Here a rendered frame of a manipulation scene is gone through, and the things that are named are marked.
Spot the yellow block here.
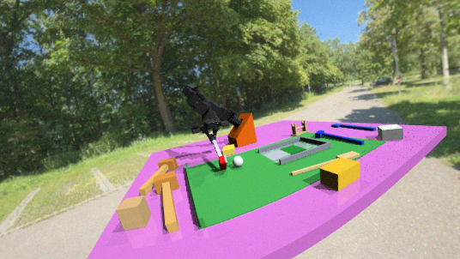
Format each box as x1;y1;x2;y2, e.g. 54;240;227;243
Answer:
319;158;360;191
222;144;235;156

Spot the blue rectangular block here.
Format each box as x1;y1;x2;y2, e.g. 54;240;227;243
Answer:
315;130;365;145

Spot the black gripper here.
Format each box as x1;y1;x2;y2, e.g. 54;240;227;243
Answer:
191;112;229;144

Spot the white golf ball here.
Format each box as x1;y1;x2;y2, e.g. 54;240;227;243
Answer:
233;156;243;166

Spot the wooden mallet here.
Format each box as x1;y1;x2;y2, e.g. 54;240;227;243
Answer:
138;158;178;196
154;171;179;233

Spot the green flat mat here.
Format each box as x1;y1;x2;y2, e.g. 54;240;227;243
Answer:
189;132;386;230

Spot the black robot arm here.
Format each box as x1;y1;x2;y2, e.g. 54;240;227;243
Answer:
182;84;243;130

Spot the white rectangular block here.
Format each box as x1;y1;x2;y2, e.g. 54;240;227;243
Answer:
378;124;403;141

